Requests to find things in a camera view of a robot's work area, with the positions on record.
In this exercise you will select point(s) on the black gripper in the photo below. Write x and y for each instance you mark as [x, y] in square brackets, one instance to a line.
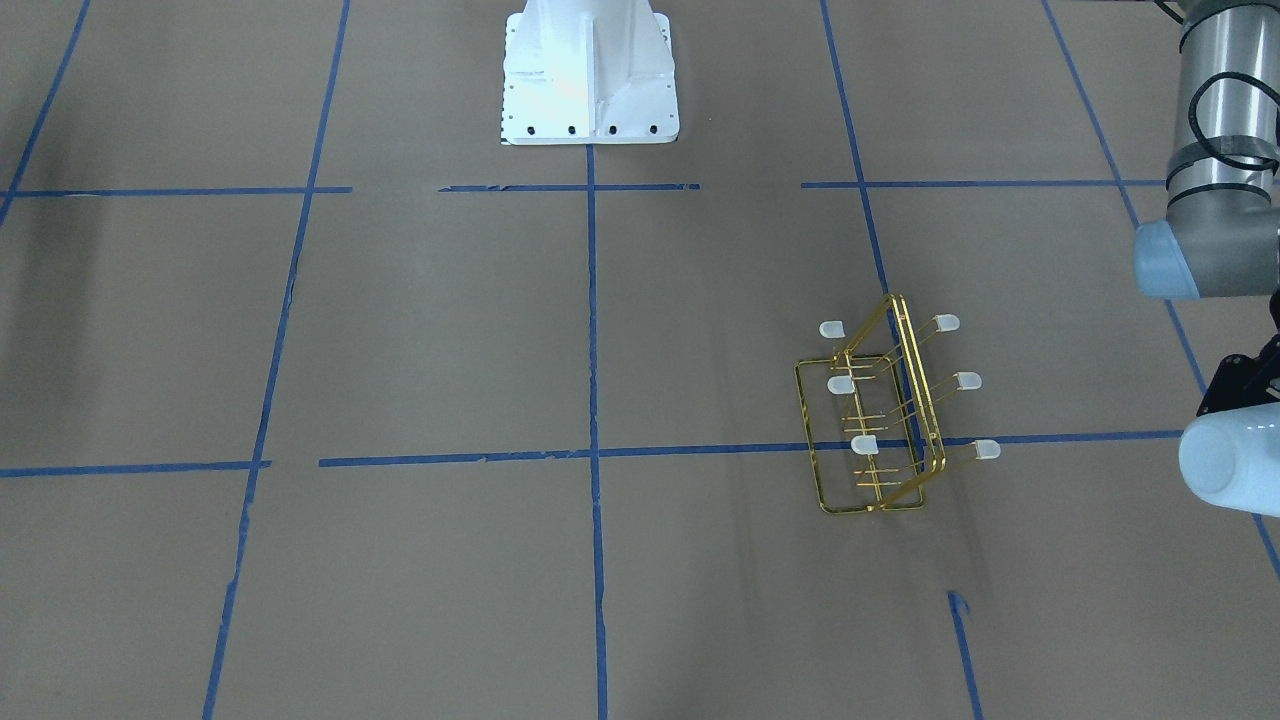
[1243, 384]

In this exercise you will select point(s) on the light blue cup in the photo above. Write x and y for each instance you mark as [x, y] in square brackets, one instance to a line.
[1231, 459]

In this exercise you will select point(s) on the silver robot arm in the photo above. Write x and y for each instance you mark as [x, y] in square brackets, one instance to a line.
[1218, 237]

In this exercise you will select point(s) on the yellow wire cup holder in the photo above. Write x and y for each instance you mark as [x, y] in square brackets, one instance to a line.
[870, 413]

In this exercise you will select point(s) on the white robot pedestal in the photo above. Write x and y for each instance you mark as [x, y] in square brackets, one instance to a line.
[582, 72]

